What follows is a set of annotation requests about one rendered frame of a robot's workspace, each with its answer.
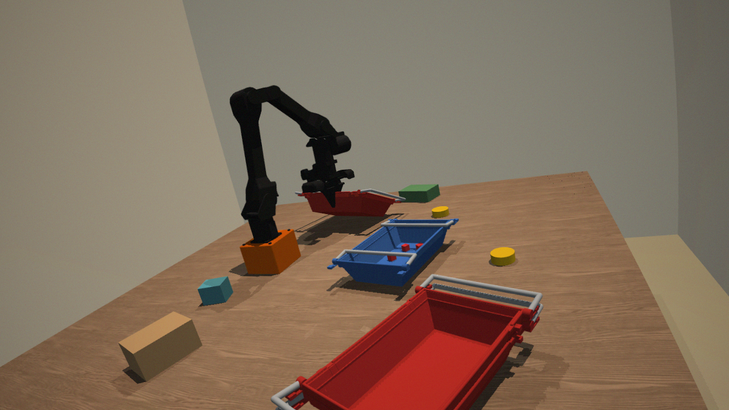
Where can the yellow short cylinder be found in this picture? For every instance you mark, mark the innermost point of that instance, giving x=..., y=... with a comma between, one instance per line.
x=440, y=212
x=502, y=256

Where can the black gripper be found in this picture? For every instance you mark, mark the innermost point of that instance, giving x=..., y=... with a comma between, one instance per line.
x=328, y=179

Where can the blue plastic tray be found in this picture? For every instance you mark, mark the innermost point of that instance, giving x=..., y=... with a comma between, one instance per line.
x=378, y=269

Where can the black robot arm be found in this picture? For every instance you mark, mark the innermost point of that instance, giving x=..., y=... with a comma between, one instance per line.
x=260, y=192

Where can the green block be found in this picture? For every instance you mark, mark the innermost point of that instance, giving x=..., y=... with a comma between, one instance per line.
x=420, y=192

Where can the teal cube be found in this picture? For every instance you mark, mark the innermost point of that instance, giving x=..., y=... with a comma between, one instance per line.
x=215, y=291

